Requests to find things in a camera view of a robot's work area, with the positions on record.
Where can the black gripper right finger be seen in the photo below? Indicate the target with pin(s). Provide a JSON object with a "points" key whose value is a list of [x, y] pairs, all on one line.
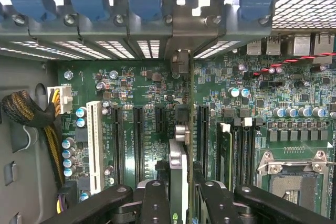
{"points": [[218, 205]]}

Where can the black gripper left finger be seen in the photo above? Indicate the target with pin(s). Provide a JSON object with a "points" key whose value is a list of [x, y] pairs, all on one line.
{"points": [[155, 203]]}

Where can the black RAM stick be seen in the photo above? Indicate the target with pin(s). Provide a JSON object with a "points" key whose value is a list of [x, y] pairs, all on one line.
{"points": [[224, 155]]}

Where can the black RAM slot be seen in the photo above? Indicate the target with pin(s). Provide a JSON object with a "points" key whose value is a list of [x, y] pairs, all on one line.
{"points": [[248, 155], [237, 155]]}

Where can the long black expansion slot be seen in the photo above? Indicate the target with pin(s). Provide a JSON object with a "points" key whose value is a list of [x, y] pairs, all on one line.
{"points": [[118, 142], [138, 142]]}

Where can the CPU socket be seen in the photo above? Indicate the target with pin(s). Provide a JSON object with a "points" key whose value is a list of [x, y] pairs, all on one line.
{"points": [[291, 187]]}

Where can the short black expansion slot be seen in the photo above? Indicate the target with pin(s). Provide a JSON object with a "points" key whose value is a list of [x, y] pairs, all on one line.
{"points": [[160, 119]]}

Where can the white PCI expansion slot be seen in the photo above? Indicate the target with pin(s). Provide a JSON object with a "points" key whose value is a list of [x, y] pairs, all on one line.
{"points": [[95, 142]]}

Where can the black power plug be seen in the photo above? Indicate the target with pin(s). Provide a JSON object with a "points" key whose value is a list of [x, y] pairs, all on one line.
{"points": [[69, 195]]}

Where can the green motherboard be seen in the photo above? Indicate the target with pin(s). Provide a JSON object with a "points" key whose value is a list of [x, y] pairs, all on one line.
{"points": [[147, 90]]}

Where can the white power connector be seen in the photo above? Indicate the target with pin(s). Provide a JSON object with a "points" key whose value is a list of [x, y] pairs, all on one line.
{"points": [[63, 98]]}

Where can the silver rear port block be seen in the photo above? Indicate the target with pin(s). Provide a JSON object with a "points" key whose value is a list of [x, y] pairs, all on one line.
{"points": [[273, 46], [324, 48], [302, 45], [254, 47]]}

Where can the black and silver PC case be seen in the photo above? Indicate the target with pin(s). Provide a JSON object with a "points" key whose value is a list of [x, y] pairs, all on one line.
{"points": [[21, 77]]}

